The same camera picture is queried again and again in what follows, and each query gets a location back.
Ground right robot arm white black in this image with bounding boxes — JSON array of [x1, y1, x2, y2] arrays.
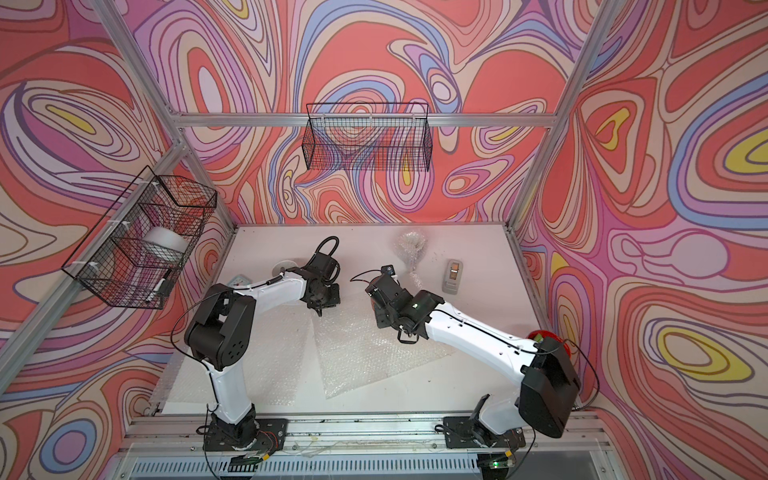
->
[[366, 267, 582, 446]]

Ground marker in wire basket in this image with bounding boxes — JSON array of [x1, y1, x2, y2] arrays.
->
[[147, 277, 173, 302]]

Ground white tape roll in basket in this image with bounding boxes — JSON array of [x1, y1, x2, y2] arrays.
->
[[143, 226, 189, 261]]

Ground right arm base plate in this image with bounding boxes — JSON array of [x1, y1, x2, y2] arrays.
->
[[434, 416, 527, 452]]

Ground small teal alarm clock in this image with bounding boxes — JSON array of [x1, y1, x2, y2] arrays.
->
[[227, 274, 252, 290]]

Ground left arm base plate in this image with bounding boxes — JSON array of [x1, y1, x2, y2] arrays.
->
[[203, 417, 288, 454]]

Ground red cup of markers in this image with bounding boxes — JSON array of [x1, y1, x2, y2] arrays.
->
[[527, 329, 572, 356]]

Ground black wire basket wall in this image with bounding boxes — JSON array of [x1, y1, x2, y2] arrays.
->
[[301, 101, 433, 173], [61, 167, 218, 310]]

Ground aluminium front rail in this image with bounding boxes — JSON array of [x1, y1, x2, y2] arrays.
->
[[119, 412, 615, 457]]

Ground white ceramic mug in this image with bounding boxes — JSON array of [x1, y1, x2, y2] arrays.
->
[[271, 259, 298, 277]]

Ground clear bubble wrap sheet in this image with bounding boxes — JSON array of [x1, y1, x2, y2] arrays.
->
[[150, 303, 314, 414], [395, 230, 427, 289], [313, 295, 455, 398]]

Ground black wire basket left wall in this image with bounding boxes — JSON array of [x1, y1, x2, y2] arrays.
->
[[61, 167, 218, 310]]

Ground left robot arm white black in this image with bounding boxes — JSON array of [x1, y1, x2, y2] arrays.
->
[[184, 236, 341, 426]]

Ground clear bubble wrap sheet top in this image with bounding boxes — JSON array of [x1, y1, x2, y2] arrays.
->
[[395, 230, 427, 289]]

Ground red ceramic mug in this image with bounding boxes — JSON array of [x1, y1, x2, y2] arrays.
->
[[366, 276, 383, 311]]

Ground clear bubble wrap sheet bottom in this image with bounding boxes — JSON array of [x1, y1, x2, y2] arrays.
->
[[150, 303, 314, 414]]

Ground black wire basket back wall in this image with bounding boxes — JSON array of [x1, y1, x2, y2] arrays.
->
[[301, 101, 433, 173]]

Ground grey tape dispenser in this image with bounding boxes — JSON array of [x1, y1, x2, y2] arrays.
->
[[442, 259, 463, 295]]

